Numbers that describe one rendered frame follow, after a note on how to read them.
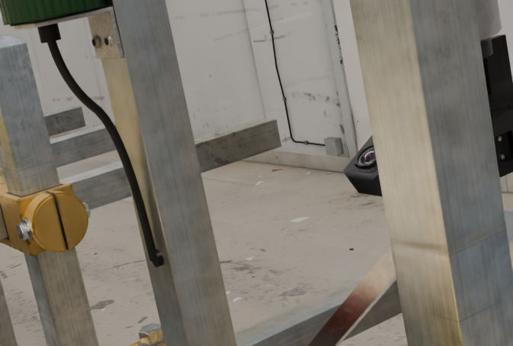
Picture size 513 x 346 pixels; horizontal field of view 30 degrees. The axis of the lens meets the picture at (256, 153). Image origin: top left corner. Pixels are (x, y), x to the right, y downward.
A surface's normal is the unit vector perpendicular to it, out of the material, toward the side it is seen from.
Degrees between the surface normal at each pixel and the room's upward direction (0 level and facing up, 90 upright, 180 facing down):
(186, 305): 90
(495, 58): 90
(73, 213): 90
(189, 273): 90
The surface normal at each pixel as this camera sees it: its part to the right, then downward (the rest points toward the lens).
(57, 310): 0.55, 0.07
